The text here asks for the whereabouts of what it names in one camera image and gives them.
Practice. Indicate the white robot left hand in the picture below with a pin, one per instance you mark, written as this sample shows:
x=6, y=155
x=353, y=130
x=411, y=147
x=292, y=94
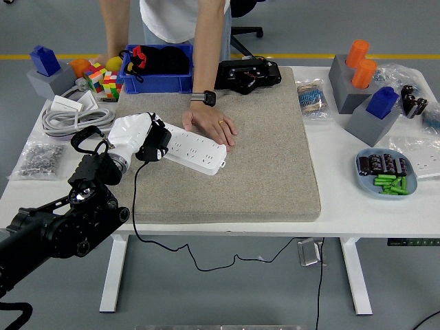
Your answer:
x=129, y=132

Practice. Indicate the person's right hand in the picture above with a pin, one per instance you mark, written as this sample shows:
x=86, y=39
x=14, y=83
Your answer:
x=103, y=58

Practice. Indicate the person's left hand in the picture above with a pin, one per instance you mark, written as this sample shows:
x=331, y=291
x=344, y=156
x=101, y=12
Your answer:
x=209, y=120

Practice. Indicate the black plug adapter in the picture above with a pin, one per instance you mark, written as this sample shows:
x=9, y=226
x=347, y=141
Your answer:
x=159, y=137

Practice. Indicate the white power strip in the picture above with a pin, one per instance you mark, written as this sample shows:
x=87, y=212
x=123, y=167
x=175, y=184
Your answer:
x=196, y=149

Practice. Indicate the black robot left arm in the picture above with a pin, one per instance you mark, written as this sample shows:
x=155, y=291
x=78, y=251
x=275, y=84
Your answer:
x=51, y=233

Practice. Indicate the person's left forearm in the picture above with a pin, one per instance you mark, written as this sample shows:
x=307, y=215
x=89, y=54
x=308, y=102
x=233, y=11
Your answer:
x=209, y=44

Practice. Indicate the person's right forearm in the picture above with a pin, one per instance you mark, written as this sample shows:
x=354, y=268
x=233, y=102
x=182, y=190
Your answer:
x=115, y=27

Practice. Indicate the yellow ball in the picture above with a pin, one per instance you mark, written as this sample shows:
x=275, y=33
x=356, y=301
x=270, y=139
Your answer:
x=113, y=64

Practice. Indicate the black-edged puzzle cube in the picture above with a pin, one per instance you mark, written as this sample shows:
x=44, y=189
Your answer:
x=95, y=78

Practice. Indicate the black wrist watch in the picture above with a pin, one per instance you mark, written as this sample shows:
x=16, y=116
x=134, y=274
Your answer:
x=206, y=98

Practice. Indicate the orange plastic cup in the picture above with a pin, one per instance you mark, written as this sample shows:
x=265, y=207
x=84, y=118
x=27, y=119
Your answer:
x=79, y=66

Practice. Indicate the stickerless puzzle cube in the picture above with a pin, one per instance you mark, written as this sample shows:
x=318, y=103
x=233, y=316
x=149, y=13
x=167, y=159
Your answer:
x=111, y=84

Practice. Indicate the small black stick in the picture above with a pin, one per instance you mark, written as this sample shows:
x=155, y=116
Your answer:
x=108, y=99

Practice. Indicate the white flat box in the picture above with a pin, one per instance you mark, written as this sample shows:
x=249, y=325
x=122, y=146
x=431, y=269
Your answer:
x=67, y=103
x=90, y=101

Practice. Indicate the blue plastic bin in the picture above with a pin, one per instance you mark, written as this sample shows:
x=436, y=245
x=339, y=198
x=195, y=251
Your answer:
x=154, y=84

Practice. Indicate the grey single-hole holder block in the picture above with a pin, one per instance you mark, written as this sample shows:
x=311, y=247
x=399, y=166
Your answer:
x=373, y=129
x=55, y=86

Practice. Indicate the blue plastic block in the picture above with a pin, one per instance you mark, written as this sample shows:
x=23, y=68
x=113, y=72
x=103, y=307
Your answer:
x=44, y=62
x=381, y=103

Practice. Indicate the black pouch with red ribbon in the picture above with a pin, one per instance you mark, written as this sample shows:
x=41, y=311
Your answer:
x=165, y=62

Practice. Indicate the black electronic device housing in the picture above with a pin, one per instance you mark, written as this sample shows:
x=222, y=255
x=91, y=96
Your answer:
x=254, y=77

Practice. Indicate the grey-brown mat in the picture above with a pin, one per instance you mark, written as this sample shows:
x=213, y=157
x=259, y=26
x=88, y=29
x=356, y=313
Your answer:
x=240, y=185

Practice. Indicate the person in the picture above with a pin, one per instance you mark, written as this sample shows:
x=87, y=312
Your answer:
x=168, y=17

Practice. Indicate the black office chair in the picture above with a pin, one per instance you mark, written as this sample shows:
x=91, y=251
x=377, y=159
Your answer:
x=247, y=31

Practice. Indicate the clear bag of screws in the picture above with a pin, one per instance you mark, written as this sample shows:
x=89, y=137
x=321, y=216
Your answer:
x=34, y=161

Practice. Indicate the clear bag of resistors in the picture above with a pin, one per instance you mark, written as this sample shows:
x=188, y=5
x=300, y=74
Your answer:
x=313, y=99

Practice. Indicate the grey two-hole holder block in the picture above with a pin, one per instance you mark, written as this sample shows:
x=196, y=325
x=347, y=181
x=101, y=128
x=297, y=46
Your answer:
x=340, y=82

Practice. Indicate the white table leg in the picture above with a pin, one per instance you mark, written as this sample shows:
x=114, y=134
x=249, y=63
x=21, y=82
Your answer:
x=355, y=275
x=115, y=271

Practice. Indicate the black capacitor with print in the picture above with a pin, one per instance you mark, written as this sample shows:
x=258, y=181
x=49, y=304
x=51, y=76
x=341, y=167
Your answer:
x=364, y=166
x=389, y=162
x=376, y=163
x=404, y=166

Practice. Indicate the orange plastic cylinder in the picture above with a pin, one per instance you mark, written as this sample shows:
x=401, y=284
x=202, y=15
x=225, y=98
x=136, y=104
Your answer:
x=364, y=74
x=357, y=53

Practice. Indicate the pale blue plate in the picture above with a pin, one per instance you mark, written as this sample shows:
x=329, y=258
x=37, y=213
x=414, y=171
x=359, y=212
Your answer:
x=366, y=184

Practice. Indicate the green cylindrical battery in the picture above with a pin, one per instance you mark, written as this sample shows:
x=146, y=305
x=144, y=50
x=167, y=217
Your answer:
x=386, y=182
x=395, y=192
x=404, y=184
x=392, y=188
x=385, y=177

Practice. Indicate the crumpled clear plastic bag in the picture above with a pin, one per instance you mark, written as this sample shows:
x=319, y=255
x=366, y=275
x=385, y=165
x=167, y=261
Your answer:
x=395, y=74

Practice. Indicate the clear socket bag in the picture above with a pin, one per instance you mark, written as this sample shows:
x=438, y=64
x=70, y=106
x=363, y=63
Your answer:
x=400, y=144

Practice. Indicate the glossy black capacitor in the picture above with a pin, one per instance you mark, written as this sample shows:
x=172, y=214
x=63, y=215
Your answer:
x=408, y=90
x=421, y=106
x=410, y=104

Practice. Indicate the black table control panel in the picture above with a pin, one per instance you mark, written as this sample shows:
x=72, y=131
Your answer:
x=412, y=242

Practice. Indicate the silver metal bracket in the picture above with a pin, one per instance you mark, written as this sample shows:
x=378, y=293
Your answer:
x=307, y=252

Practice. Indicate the white wall socket plate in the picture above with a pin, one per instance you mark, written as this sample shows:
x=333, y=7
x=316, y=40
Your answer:
x=426, y=165

